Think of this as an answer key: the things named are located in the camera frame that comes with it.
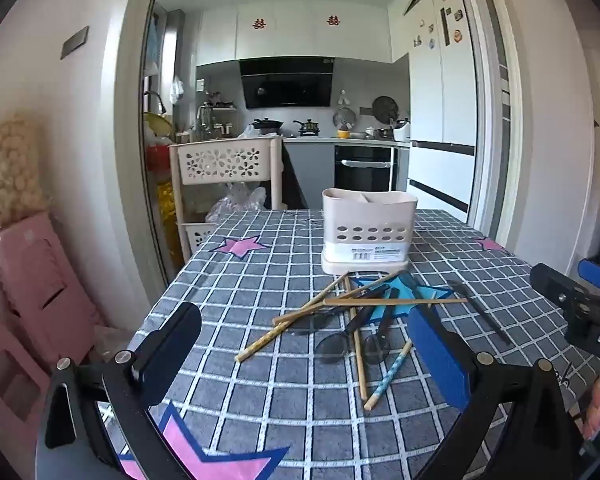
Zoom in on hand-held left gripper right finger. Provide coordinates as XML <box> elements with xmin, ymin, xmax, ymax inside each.
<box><xmin>407</xmin><ymin>302</ymin><xmax>588</xmax><ymax>480</ymax></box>

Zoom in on kitchen faucet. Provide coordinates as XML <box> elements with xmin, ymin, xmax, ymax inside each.
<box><xmin>142</xmin><ymin>91</ymin><xmax>168</xmax><ymax>116</ymax></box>

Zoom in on beige plastic utensil holder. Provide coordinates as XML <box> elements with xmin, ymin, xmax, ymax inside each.
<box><xmin>321</xmin><ymin>187</ymin><xmax>419</xmax><ymax>277</ymax></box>

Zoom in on grey checked star tablecloth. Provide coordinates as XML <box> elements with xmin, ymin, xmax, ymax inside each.
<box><xmin>100</xmin><ymin>208</ymin><xmax>600</xmax><ymax>480</ymax></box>

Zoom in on black plastic bag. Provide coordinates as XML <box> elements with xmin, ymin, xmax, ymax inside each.
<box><xmin>280</xmin><ymin>147</ymin><xmax>308</xmax><ymax>209</ymax></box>

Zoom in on black handled utensil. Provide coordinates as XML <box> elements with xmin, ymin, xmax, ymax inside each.
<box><xmin>446</xmin><ymin>279</ymin><xmax>512</xmax><ymax>345</ymax></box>

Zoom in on grey wall switch plate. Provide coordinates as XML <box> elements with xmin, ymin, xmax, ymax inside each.
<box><xmin>61</xmin><ymin>26</ymin><xmax>90</xmax><ymax>59</ymax></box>

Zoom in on blue patterned chopstick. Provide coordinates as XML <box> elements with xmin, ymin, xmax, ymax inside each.
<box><xmin>364</xmin><ymin>339</ymin><xmax>413</xmax><ymax>410</ymax></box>

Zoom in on grey kitchen counter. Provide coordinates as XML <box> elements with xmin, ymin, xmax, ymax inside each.
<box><xmin>280</xmin><ymin>135</ymin><xmax>411</xmax><ymax>211</ymax></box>

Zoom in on round black hanging pan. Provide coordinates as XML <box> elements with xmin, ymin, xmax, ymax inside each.
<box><xmin>371</xmin><ymin>95</ymin><xmax>398</xmax><ymax>123</ymax></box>

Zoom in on red basket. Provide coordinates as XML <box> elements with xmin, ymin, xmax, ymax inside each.
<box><xmin>146</xmin><ymin>144</ymin><xmax>173</xmax><ymax>173</ymax></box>

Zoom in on person's right hand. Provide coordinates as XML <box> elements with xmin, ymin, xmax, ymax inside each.
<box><xmin>580</xmin><ymin>375</ymin><xmax>600</xmax><ymax>441</ymax></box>

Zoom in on white upper cabinets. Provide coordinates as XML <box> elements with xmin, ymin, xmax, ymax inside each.
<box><xmin>196</xmin><ymin>2</ymin><xmax>393</xmax><ymax>66</ymax></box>

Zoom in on white refrigerator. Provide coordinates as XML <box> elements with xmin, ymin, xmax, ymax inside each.
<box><xmin>407</xmin><ymin>0</ymin><xmax>481</xmax><ymax>223</ymax></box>

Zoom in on bag of puffed snacks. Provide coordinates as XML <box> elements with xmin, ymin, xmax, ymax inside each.
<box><xmin>0</xmin><ymin>102</ymin><xmax>51</xmax><ymax>231</ymax></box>

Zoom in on black range hood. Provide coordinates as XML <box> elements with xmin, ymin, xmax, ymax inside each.
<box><xmin>238</xmin><ymin>57</ymin><xmax>336</xmax><ymax>109</ymax></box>

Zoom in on clear plastic bags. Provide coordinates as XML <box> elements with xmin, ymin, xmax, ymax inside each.
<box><xmin>205</xmin><ymin>182</ymin><xmax>268</xmax><ymax>223</ymax></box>

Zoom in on yellow bag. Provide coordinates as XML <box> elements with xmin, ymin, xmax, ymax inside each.
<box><xmin>157</xmin><ymin>180</ymin><xmax>181</xmax><ymax>261</ymax></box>

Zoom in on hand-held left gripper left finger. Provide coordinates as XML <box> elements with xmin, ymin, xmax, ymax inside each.
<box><xmin>35</xmin><ymin>301</ymin><xmax>203</xmax><ymax>480</ymax></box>

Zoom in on yellow-green basin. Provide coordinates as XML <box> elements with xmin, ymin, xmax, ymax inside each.
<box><xmin>144</xmin><ymin>112</ymin><xmax>173</xmax><ymax>136</ymax></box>

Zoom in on beige plastic trolley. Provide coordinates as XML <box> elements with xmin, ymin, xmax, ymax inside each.
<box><xmin>168</xmin><ymin>136</ymin><xmax>287</xmax><ymax>261</ymax></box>

